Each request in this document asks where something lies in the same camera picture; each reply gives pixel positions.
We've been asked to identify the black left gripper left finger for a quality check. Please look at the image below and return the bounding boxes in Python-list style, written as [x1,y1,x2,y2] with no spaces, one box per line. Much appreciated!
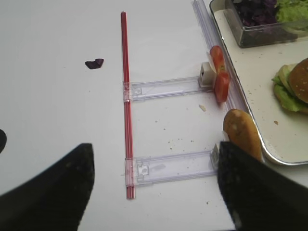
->
[0,143,95,231]

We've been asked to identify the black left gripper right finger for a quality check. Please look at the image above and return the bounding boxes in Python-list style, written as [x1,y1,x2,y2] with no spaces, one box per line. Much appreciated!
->
[217,141,308,231]

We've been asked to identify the sesame bun top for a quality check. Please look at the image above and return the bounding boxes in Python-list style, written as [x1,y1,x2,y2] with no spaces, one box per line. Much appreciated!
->
[288,58,308,103]

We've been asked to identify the tomato slices left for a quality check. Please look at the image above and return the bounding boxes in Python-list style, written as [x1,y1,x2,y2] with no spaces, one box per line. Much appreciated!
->
[210,45,230,103]

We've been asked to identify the white tomato pusher block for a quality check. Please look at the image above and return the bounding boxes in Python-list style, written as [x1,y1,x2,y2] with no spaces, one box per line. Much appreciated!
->
[199,62,217,88]

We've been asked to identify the green lettuce in box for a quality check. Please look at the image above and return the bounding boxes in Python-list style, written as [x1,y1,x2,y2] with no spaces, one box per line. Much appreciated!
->
[275,0,308,27]

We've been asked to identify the white bun pusher block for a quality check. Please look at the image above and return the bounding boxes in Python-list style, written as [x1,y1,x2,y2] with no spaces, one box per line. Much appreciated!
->
[210,131,229,170]

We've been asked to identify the cream metal tray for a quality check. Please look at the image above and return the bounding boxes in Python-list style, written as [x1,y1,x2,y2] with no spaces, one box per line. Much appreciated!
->
[209,0,308,165]

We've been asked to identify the bun bottom slice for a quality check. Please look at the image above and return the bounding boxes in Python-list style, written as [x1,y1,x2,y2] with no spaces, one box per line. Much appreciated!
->
[223,109,262,162]

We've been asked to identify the left red rod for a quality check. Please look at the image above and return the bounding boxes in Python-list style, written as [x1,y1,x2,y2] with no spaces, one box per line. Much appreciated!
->
[120,11,136,200]

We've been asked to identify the left long clear strip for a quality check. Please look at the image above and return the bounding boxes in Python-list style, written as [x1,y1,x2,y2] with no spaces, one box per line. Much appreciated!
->
[192,0,265,164]

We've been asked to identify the stacked burger fillings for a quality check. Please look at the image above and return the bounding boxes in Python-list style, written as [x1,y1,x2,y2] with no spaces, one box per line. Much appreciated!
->
[271,64,308,115]

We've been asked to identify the purple cabbage scrap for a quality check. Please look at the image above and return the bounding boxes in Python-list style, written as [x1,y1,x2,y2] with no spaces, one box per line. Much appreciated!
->
[85,58,104,70]

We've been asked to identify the clear plastic salad box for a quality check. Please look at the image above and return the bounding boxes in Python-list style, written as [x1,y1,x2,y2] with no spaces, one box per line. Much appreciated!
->
[224,0,308,48]

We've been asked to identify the shredded purple cabbage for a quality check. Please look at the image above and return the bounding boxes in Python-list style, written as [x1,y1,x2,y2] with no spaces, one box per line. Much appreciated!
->
[232,0,278,27]

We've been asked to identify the lower left clear rail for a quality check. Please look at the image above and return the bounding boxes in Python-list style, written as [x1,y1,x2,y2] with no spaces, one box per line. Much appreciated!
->
[125,151,218,187]

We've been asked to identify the clear rail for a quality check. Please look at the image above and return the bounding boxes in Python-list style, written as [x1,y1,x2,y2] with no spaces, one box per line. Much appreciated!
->
[125,151,218,187]
[123,77,213,103]

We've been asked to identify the upper left clear rail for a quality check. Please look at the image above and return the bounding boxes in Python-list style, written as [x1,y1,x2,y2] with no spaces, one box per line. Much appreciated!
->
[123,77,213,103]

